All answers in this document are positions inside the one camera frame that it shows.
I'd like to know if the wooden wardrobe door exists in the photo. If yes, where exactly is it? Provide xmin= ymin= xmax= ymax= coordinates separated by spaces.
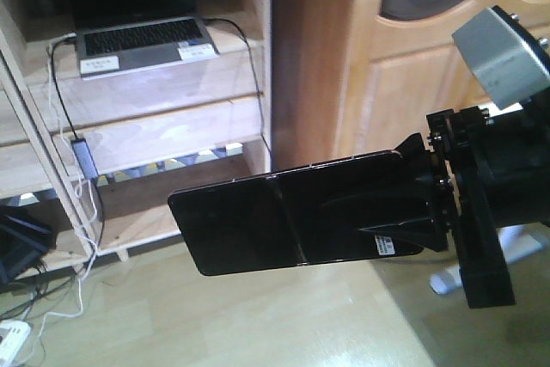
xmin=333 ymin=0 xmax=549 ymax=156

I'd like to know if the white paper label right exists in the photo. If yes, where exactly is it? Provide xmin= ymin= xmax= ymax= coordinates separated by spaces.
xmin=177 ymin=43 xmax=217 ymax=62

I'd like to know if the white paper label left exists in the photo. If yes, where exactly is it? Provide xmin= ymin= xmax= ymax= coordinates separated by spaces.
xmin=80 ymin=55 xmax=119 ymax=75

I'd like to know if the black box on floor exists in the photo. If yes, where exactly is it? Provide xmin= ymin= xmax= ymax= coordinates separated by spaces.
xmin=1 ymin=205 xmax=55 ymax=287

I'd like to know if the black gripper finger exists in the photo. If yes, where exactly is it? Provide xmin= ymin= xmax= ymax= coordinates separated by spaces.
xmin=394 ymin=132 xmax=425 ymax=160
xmin=321 ymin=194 xmax=448 ymax=253

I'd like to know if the white laptop cable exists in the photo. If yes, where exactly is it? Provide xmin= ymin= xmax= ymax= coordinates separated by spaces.
xmin=32 ymin=34 xmax=102 ymax=342

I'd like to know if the black laptop cable right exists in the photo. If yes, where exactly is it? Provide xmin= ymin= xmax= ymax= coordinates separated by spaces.
xmin=201 ymin=17 xmax=272 ymax=173

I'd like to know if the white paper label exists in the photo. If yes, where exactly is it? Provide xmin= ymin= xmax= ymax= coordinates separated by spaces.
xmin=177 ymin=43 xmax=217 ymax=62
xmin=80 ymin=55 xmax=119 ymax=75

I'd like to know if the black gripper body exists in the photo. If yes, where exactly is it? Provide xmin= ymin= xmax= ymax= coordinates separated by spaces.
xmin=423 ymin=105 xmax=550 ymax=309

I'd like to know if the black laptop cable left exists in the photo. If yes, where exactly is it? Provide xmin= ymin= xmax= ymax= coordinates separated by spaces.
xmin=49 ymin=38 xmax=83 ymax=140

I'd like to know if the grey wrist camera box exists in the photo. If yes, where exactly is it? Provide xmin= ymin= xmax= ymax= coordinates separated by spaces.
xmin=452 ymin=5 xmax=549 ymax=110

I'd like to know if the grey usb hub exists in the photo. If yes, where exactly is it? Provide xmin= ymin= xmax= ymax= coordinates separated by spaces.
xmin=70 ymin=138 xmax=99 ymax=180

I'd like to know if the silver laptop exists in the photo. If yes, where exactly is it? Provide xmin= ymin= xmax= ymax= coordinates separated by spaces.
xmin=68 ymin=0 xmax=219 ymax=79

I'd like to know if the black foldable smartphone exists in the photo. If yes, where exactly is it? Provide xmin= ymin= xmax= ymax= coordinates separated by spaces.
xmin=168 ymin=151 xmax=425 ymax=276

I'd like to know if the black laptop cable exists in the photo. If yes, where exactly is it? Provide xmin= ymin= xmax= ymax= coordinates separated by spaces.
xmin=201 ymin=17 xmax=272 ymax=173
xmin=49 ymin=38 xmax=83 ymax=140

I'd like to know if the white power strip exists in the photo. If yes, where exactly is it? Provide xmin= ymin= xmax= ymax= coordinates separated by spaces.
xmin=1 ymin=320 xmax=31 ymax=366

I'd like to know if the wooden desk shelf unit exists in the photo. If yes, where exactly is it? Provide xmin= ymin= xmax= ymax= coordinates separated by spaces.
xmin=1 ymin=0 xmax=271 ymax=271

